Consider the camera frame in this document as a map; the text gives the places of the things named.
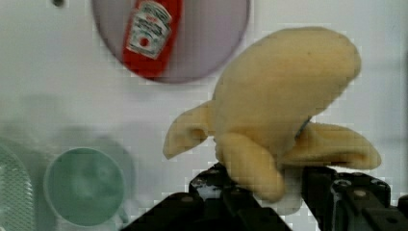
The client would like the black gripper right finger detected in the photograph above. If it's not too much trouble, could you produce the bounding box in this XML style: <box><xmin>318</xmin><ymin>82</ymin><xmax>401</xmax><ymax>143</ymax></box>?
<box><xmin>302</xmin><ymin>167</ymin><xmax>408</xmax><ymax>231</ymax></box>

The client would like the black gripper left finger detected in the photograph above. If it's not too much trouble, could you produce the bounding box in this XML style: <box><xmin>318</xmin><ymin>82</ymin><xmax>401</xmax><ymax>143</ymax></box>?
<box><xmin>120</xmin><ymin>164</ymin><xmax>291</xmax><ymax>231</ymax></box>

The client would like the grey round plate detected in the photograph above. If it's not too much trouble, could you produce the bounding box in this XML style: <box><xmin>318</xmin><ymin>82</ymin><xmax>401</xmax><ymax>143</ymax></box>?
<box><xmin>91</xmin><ymin>0</ymin><xmax>250</xmax><ymax>83</ymax></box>

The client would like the green oval colander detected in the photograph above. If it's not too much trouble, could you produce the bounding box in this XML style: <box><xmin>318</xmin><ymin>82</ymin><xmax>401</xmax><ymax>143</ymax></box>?
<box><xmin>0</xmin><ymin>145</ymin><xmax>36</xmax><ymax>231</ymax></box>

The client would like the green mug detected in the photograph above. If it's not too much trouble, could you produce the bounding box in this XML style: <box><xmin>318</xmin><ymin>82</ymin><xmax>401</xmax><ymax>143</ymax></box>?
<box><xmin>43</xmin><ymin>147</ymin><xmax>130</xmax><ymax>231</ymax></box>

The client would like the red ketchup bottle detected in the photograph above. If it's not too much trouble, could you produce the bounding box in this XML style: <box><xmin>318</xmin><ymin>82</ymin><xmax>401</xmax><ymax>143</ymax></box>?
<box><xmin>122</xmin><ymin>0</ymin><xmax>184</xmax><ymax>79</ymax></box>

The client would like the yellow plush peeled banana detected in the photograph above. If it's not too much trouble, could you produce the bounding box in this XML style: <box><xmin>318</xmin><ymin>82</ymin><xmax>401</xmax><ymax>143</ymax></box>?
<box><xmin>164</xmin><ymin>27</ymin><xmax>381</xmax><ymax>202</ymax></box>

